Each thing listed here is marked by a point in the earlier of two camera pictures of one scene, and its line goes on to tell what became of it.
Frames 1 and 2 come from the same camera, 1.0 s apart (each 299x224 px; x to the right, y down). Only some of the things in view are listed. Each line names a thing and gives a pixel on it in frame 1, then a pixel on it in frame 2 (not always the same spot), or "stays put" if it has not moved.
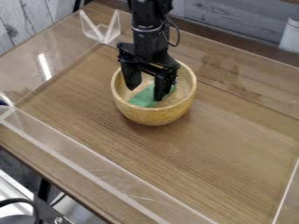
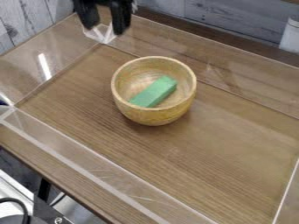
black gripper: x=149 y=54 → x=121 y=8
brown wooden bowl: x=170 y=109 stays put
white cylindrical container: x=290 y=36 stays put
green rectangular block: x=145 y=99 stays put
